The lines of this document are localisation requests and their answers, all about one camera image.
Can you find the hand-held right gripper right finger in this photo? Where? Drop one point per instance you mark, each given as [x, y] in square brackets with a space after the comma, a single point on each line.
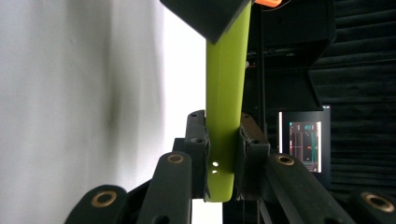
[250, 161]

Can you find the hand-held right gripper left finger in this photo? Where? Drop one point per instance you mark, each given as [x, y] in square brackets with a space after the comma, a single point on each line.
[197, 155]

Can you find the green cartoon phone case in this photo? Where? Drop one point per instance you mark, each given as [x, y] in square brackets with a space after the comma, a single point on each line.
[224, 93]

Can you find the computer monitor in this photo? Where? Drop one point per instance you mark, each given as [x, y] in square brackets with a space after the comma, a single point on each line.
[303, 140]

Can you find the black equipment stand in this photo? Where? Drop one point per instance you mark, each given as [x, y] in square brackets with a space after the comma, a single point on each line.
[295, 31]

